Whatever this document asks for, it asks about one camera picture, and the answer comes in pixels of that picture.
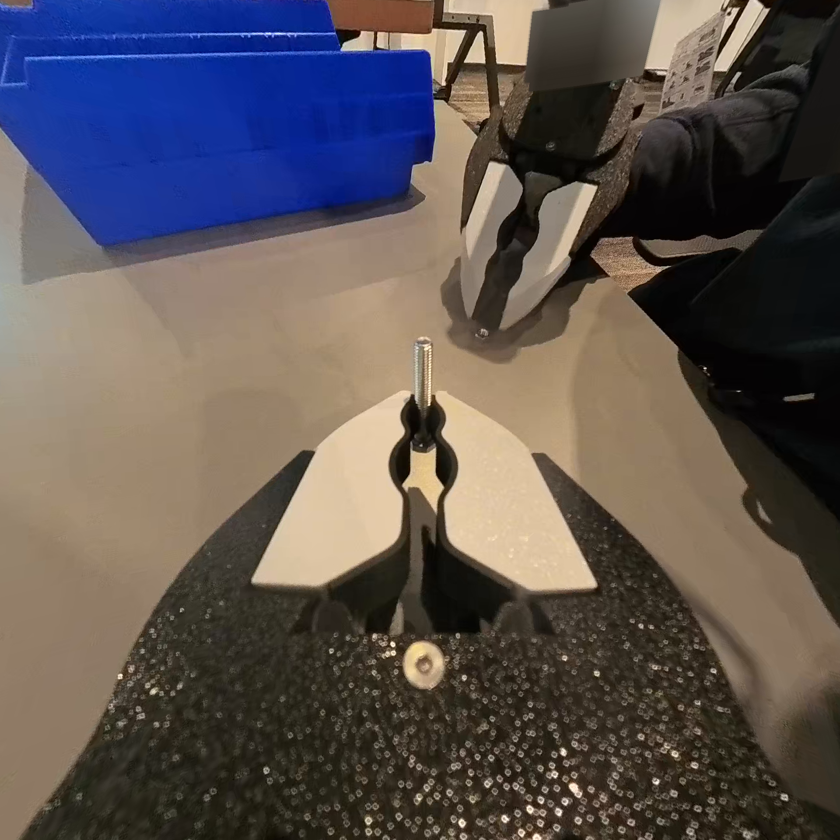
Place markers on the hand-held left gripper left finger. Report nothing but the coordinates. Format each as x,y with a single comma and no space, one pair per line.
334,518

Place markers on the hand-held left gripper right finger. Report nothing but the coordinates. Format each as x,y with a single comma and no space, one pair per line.
512,518

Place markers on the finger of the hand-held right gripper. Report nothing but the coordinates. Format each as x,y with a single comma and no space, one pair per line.
558,236
485,216

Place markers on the silver bolt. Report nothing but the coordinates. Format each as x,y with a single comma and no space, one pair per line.
421,374

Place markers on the blue plastic bin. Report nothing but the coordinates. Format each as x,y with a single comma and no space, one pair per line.
229,151

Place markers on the printed sign on black easel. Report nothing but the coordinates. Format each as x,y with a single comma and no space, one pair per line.
695,59

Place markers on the person's torso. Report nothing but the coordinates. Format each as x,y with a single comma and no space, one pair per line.
774,315

